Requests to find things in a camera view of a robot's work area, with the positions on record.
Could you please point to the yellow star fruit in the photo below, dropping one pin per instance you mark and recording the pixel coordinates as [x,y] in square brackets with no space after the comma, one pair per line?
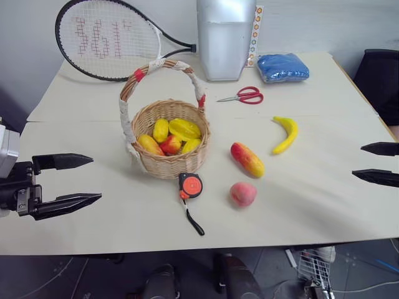
[184,129]

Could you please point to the black and white tennis racket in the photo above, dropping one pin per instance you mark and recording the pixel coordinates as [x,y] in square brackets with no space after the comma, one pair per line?
[103,37]

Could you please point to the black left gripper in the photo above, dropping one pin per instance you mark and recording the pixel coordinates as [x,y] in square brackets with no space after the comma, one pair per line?
[12,190]

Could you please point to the large red and yellow mango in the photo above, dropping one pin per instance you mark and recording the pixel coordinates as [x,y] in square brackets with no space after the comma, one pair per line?
[247,159]

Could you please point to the translucent plastic jug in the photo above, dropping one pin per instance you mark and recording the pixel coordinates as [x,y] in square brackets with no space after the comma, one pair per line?
[225,43]

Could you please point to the red apple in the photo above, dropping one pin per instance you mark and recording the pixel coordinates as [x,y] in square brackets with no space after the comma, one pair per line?
[170,144]

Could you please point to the pink peach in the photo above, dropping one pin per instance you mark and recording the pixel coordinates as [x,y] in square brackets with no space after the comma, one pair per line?
[243,193]

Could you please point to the dark rounded shape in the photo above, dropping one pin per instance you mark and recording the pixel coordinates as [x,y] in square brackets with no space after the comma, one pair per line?
[162,281]
[237,277]

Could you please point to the small yellow oval fruit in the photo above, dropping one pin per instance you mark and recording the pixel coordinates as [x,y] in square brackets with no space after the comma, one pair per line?
[161,130]
[191,145]

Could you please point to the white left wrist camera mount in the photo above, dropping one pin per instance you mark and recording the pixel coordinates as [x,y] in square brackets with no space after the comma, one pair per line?
[7,146]

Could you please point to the white strip with coloured stickers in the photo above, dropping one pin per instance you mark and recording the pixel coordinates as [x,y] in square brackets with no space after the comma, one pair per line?
[254,37]

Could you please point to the orange and black tape measure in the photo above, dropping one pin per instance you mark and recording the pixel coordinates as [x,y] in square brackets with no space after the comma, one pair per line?
[190,186]

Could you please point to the blue cloth in plastic bag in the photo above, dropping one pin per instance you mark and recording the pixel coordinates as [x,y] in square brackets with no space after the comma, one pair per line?
[283,67]

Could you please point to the black chair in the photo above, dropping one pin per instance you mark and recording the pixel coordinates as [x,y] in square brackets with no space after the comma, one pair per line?
[380,84]

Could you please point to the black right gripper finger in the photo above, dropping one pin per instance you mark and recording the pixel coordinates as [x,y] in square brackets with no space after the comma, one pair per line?
[381,177]
[385,149]

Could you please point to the yellow banana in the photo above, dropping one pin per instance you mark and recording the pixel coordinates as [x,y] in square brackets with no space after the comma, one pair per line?
[288,137]

